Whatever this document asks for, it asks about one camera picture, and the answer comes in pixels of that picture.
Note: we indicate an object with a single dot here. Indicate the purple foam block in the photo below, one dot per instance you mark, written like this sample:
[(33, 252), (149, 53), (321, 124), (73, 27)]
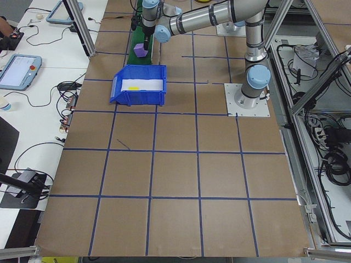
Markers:
[(139, 51)]

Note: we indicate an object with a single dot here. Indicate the white power strip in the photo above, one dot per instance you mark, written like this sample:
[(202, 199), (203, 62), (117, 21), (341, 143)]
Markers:
[(319, 134)]

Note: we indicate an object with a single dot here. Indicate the crumpled white paper bag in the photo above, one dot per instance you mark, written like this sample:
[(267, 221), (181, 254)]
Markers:
[(305, 59)]

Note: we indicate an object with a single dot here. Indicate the aluminium profile bar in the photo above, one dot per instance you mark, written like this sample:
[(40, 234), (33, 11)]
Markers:
[(16, 250), (329, 252)]

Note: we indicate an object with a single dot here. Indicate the metal corner bracket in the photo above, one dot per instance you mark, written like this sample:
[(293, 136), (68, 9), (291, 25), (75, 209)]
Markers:
[(310, 212)]

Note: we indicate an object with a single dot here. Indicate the blue plastic bin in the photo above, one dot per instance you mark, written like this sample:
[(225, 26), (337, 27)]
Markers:
[(142, 97)]

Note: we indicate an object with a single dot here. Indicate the V-shaped metal bar frame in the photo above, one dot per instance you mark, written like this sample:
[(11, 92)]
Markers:
[(315, 87)]

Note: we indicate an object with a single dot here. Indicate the person forearm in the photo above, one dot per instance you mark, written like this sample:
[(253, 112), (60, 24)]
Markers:
[(4, 26)]

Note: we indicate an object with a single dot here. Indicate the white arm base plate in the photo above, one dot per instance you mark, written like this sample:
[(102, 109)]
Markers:
[(260, 109), (222, 30)]

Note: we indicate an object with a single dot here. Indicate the red black electronic box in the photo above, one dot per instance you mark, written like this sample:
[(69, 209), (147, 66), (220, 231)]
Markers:
[(16, 35)]

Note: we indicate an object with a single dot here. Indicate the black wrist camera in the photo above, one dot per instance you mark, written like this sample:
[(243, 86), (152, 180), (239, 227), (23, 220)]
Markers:
[(135, 23)]

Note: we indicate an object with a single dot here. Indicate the aluminium profile post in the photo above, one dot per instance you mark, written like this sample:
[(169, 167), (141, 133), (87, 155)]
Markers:
[(82, 33)]

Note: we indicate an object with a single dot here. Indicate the grey power strip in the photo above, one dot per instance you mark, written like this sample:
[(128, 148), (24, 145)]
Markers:
[(70, 109)]

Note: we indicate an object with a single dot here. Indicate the small white round object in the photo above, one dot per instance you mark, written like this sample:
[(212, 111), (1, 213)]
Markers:
[(39, 16)]

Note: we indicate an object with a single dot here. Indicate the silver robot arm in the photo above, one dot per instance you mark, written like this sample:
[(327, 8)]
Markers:
[(255, 54)]

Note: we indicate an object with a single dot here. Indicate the grey box device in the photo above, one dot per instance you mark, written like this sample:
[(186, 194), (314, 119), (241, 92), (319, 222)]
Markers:
[(27, 175)]

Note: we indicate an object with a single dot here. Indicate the black flat panel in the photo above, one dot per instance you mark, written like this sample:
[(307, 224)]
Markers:
[(6, 142)]

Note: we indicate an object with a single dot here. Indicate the grey blue teach pendant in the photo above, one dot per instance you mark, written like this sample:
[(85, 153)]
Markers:
[(19, 71), (61, 13)]

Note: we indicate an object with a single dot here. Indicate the green conveyor belt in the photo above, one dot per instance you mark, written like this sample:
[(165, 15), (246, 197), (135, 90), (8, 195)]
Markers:
[(137, 37)]

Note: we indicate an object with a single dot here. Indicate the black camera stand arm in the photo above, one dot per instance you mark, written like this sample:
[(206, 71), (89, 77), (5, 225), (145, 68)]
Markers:
[(16, 185)]

